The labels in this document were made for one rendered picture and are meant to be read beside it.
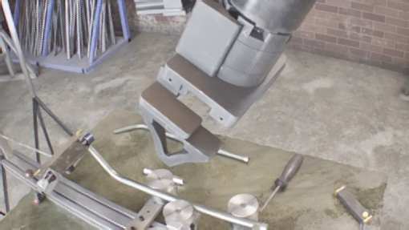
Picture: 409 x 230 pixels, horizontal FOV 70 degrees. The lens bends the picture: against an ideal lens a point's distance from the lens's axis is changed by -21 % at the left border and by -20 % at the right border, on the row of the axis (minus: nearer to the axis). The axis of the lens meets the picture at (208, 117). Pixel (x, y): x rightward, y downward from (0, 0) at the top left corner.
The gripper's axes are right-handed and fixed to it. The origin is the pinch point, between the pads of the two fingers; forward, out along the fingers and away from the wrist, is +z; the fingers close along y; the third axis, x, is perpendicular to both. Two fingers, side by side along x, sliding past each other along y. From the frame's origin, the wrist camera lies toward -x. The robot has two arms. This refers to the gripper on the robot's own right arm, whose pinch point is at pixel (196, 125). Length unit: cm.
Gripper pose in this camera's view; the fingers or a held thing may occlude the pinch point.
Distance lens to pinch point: 34.3
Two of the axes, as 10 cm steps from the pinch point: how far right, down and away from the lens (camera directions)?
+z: -3.4, 5.8, 7.4
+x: 7.9, 6.1, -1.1
